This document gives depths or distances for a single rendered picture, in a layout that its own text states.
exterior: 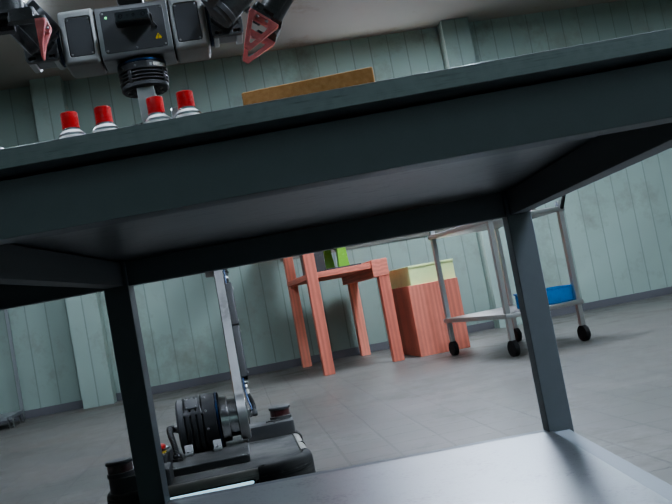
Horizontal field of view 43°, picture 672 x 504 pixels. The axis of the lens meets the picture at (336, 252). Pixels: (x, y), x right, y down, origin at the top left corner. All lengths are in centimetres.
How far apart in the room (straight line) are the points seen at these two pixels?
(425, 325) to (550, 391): 526
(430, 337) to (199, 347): 268
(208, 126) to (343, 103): 13
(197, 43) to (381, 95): 162
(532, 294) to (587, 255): 762
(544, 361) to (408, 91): 135
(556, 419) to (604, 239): 774
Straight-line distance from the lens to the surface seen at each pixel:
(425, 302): 735
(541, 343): 211
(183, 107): 172
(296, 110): 84
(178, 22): 245
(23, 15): 183
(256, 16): 182
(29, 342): 915
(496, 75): 86
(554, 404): 213
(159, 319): 894
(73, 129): 176
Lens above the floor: 63
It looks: 3 degrees up
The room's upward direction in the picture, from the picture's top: 10 degrees counter-clockwise
